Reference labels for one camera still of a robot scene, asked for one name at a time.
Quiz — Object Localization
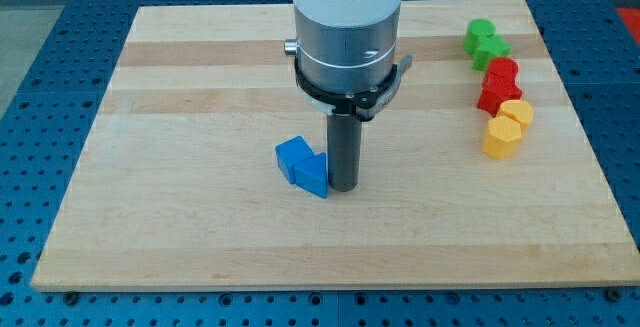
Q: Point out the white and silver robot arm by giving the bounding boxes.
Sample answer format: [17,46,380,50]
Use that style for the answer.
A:
[293,0,401,94]

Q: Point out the blue cube block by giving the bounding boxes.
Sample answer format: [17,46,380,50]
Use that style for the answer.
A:
[275,136,314,184]

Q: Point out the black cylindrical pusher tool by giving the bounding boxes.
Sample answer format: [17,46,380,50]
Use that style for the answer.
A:
[327,114,362,192]

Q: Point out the blue triangular block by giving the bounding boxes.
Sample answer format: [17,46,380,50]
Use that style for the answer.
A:
[294,153,328,199]

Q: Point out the light wooden board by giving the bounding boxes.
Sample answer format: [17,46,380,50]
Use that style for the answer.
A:
[31,0,639,292]

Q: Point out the yellow hexagon block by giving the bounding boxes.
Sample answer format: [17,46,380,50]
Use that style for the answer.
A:
[481,116,523,160]

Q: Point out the red star block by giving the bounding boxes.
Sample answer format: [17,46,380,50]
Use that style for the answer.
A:
[476,80,522,117]

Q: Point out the green star block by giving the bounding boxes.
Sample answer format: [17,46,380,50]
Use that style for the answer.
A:
[471,35,512,71]

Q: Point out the red cylinder block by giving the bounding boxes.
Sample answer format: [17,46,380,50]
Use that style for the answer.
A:
[482,57,519,88]

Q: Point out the green cylinder block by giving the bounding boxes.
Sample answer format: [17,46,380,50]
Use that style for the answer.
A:
[463,18,496,55]

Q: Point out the yellow cylinder block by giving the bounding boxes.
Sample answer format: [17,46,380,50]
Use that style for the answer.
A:
[497,99,535,135]

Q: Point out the red object at right edge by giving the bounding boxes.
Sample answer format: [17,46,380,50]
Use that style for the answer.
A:
[616,7,640,45]

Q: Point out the black clamp ring with lever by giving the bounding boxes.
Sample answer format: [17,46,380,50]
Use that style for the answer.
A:
[293,54,414,122]

